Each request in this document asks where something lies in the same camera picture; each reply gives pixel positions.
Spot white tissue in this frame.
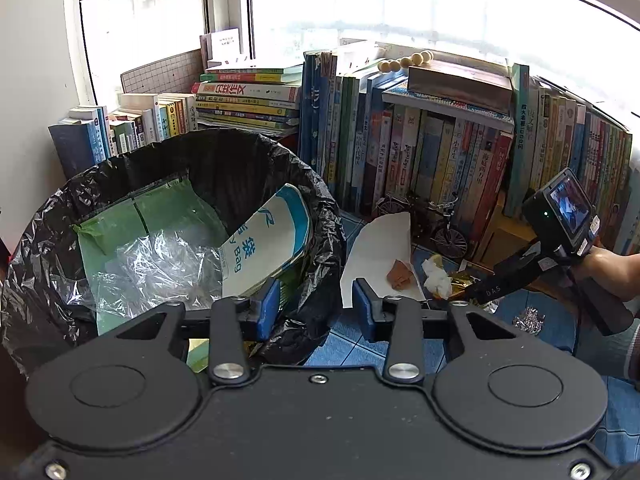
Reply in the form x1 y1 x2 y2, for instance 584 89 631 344
421 255 453 296

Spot white window frame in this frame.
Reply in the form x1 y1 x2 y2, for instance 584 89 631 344
65 0 640 126

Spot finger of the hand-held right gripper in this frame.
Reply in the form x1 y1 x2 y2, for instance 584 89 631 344
467 242 566 307

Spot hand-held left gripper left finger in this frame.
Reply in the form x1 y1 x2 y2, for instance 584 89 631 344
98 277 281 385

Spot white booklets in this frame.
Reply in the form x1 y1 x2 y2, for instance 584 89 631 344
200 27 251 68

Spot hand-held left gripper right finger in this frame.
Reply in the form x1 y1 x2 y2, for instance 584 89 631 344
352 277 536 383

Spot row of colourful upright books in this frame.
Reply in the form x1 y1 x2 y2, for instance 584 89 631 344
298 50 516 261

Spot black bag lined trash bin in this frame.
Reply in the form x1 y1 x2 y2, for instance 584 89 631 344
0 127 348 376

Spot white and blue paper bag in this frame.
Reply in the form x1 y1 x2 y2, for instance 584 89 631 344
218 183 313 298

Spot yellow wooden shelf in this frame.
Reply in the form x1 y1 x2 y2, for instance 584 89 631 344
472 195 576 301

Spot grey grid board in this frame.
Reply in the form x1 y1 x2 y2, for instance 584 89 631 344
120 49 203 95

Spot blue tiled mat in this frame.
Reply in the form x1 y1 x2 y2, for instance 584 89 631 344
305 205 640 466

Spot thick grey flat book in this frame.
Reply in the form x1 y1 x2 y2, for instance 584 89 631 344
407 59 516 116

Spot crumpled silver foil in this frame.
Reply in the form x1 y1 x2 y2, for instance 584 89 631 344
507 307 546 334

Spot row of books beside shelf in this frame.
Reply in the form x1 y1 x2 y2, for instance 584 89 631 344
505 63 640 256

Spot person's right hand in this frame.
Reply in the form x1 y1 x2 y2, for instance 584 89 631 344
572 246 640 306

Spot thin patterned flat book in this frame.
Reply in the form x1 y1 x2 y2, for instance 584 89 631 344
382 85 516 133

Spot gold foil wrapper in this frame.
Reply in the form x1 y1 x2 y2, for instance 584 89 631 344
440 267 493 306

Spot string of wooden beads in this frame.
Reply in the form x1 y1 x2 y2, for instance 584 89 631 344
377 51 434 74

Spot orange and white paper box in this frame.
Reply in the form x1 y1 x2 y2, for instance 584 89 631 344
340 211 426 308

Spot green plastic package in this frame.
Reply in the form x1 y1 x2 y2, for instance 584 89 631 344
74 177 231 373

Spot black model bicycle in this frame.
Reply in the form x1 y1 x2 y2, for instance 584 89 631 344
372 191 468 261

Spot row of pale upright books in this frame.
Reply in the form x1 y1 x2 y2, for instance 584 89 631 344
48 92 198 181

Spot brown food piece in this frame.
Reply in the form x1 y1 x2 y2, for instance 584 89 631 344
386 259 413 291

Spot stack of flat books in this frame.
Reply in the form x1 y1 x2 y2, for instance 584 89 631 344
192 67 303 136

